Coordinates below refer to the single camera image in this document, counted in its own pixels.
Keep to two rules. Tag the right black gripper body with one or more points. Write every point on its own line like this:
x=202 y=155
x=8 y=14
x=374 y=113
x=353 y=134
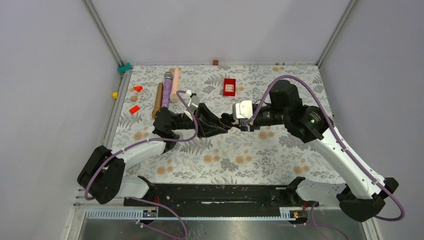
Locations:
x=268 y=115

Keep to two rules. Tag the black earbud case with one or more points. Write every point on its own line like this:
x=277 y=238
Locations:
x=226 y=120

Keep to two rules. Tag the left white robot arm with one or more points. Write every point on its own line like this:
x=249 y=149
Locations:
x=103 y=175

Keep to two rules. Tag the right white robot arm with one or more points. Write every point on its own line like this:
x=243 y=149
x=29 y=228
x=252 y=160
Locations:
x=362 y=194

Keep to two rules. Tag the floral patterned table mat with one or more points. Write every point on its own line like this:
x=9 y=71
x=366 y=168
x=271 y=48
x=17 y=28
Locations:
x=266 y=156

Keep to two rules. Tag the red small box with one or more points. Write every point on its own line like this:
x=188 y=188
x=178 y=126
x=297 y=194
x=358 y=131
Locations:
x=229 y=87

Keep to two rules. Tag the pink microphone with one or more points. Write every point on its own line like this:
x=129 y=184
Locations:
x=175 y=86

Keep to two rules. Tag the brown microphone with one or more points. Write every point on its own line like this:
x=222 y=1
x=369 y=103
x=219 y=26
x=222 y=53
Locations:
x=158 y=100

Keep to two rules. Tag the purple glitter microphone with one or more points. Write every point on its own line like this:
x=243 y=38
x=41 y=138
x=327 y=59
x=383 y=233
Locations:
x=167 y=88

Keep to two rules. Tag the red flat block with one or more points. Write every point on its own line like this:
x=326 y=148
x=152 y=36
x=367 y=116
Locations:
x=134 y=109

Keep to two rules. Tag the red triangular block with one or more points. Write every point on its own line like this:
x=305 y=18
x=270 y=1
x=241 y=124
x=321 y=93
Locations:
x=138 y=88

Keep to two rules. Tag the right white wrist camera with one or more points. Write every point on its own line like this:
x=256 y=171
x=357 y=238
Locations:
x=242 y=110

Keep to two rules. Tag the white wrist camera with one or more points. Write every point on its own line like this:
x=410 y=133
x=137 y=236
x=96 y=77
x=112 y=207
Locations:
x=242 y=110
x=193 y=105

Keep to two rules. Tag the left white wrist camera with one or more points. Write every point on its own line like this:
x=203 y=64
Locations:
x=193 y=105

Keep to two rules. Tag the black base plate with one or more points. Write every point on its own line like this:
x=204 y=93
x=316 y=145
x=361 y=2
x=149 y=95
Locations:
x=219 y=201

